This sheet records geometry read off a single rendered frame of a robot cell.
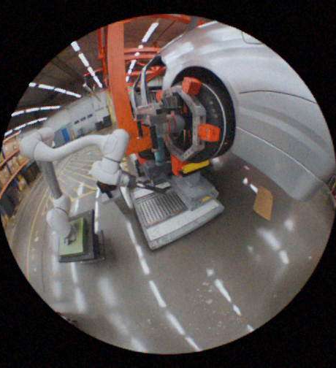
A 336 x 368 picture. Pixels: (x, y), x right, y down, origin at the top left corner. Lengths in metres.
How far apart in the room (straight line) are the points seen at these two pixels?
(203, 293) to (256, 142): 1.07
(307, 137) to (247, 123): 0.30
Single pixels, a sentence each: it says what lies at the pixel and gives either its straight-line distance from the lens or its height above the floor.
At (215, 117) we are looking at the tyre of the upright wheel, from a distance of 0.62.
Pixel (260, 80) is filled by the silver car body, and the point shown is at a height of 1.17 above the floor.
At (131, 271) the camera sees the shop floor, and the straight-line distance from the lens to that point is 1.08.
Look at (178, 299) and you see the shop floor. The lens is 1.02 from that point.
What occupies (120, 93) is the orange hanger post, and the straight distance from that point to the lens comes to 1.17.
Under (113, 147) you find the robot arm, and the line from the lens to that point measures 0.55.
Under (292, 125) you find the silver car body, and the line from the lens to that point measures 0.53.
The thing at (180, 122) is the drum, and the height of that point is 0.87.
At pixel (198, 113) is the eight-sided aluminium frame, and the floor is 0.95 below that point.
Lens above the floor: 1.00
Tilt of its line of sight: 42 degrees down
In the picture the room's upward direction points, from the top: 6 degrees counter-clockwise
